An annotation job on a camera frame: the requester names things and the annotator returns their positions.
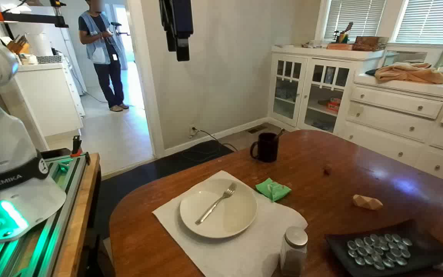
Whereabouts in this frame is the white glass door cabinet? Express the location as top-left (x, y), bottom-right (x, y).
top-left (268, 44), bottom-right (388, 135)

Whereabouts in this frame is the metal fork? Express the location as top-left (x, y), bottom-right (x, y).
top-left (196, 181), bottom-right (237, 226)

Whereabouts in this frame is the white drawer dresser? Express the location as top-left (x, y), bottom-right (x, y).
top-left (334, 74), bottom-right (443, 191)

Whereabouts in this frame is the white window blind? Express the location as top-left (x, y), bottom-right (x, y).
top-left (396, 0), bottom-right (443, 46)
top-left (323, 0), bottom-right (388, 43)

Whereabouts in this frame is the green snack packet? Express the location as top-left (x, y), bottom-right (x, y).
top-left (254, 177), bottom-right (294, 203)

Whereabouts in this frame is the brown paper bag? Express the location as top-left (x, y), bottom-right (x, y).
top-left (374, 60), bottom-right (443, 86)

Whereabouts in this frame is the black floor power cable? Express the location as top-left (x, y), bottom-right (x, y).
top-left (189, 124), bottom-right (239, 152)

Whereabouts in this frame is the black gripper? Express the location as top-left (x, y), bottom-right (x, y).
top-left (159, 0), bottom-right (196, 63)

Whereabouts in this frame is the clear glass gem pile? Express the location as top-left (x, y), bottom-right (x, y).
top-left (346, 232), bottom-right (414, 272)

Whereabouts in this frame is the black rectangular tray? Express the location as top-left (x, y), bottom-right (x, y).
top-left (325, 218), bottom-right (443, 277)

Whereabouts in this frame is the dark floor vent grille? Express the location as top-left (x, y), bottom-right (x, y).
top-left (245, 121), bottom-right (273, 135)

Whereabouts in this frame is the white kitchen counter cabinet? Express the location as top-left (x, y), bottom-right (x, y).
top-left (11, 52), bottom-right (86, 138)

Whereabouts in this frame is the utensil holder with tools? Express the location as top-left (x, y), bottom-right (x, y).
top-left (333, 20), bottom-right (357, 44)

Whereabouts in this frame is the white cloth placemat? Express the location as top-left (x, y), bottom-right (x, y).
top-left (151, 169), bottom-right (311, 277)

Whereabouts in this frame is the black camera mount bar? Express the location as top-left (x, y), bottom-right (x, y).
top-left (0, 0), bottom-right (71, 29)

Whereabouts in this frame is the white round plate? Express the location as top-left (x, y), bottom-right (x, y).
top-left (179, 181), bottom-right (259, 241)

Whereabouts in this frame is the glass shaker metal lid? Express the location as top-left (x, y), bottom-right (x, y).
top-left (279, 226), bottom-right (311, 277)

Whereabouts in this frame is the tan bread piece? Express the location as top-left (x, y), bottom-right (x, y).
top-left (351, 192), bottom-right (386, 212)

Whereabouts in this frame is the black red small tool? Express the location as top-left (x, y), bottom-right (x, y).
top-left (69, 134), bottom-right (85, 158)

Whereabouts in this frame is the person in blue vest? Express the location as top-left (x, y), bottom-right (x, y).
top-left (77, 0), bottom-right (131, 114)

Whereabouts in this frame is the black mug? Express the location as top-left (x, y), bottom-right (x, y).
top-left (249, 131), bottom-right (280, 165)

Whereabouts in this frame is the brown wicker basket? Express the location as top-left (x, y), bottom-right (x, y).
top-left (351, 35), bottom-right (391, 52)

